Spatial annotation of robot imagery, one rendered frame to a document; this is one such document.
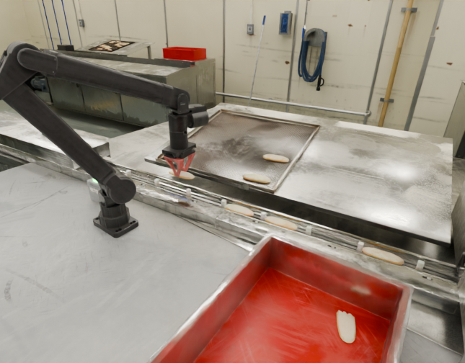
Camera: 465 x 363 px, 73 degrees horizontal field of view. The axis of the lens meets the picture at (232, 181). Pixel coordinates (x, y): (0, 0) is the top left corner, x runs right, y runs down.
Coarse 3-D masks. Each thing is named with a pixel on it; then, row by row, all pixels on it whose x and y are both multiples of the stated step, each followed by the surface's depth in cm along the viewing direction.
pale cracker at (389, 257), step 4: (364, 248) 82; (368, 248) 82; (372, 248) 82; (376, 248) 82; (364, 252) 82; (368, 252) 81; (372, 252) 81; (376, 252) 81; (380, 252) 81; (384, 252) 81; (388, 252) 81; (376, 256) 80; (380, 256) 80; (384, 256) 79; (388, 256) 79; (392, 256) 79; (396, 256) 79; (384, 260) 79; (388, 260) 79; (392, 260) 78; (396, 260) 78; (400, 260) 78; (400, 264) 78
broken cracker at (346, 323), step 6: (342, 318) 66; (348, 318) 66; (354, 318) 66; (342, 324) 64; (348, 324) 64; (354, 324) 65; (342, 330) 63; (348, 330) 63; (354, 330) 64; (342, 336) 62; (348, 336) 62; (354, 336) 62; (348, 342) 62
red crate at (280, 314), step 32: (256, 288) 74; (288, 288) 74; (256, 320) 66; (288, 320) 66; (320, 320) 66; (384, 320) 67; (224, 352) 60; (256, 352) 60; (288, 352) 60; (320, 352) 60; (352, 352) 60
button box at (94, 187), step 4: (88, 180) 105; (92, 180) 106; (88, 184) 106; (92, 184) 104; (96, 184) 103; (92, 188) 105; (96, 188) 104; (92, 192) 106; (96, 192) 105; (92, 196) 107; (96, 196) 106; (96, 200) 107
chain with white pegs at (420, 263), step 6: (156, 180) 112; (186, 192) 107; (222, 204) 100; (252, 216) 98; (264, 216) 94; (306, 228) 88; (360, 246) 82; (402, 264) 80; (420, 264) 76; (420, 270) 77; (438, 276) 76
